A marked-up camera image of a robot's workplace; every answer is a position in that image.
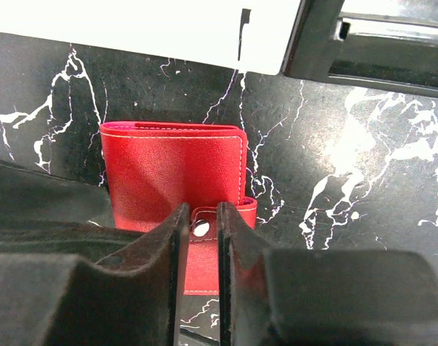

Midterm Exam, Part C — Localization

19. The grey plastic tray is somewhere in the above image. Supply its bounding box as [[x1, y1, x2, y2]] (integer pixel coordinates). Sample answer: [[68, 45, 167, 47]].
[[0, 1, 300, 75]]

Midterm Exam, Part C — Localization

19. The black open tray box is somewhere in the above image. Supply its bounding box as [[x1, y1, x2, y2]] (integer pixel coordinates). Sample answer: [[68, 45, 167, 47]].
[[282, 1, 438, 98]]

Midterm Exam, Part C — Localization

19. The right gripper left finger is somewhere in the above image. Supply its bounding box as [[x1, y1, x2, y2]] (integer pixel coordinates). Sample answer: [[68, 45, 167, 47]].
[[0, 203, 190, 345]]

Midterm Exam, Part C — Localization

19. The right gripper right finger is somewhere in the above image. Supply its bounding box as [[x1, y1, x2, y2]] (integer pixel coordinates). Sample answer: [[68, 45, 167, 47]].
[[217, 203, 438, 345]]

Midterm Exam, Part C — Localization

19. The red leather card holder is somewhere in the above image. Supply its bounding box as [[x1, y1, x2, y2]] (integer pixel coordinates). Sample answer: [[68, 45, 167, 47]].
[[100, 121, 257, 296]]

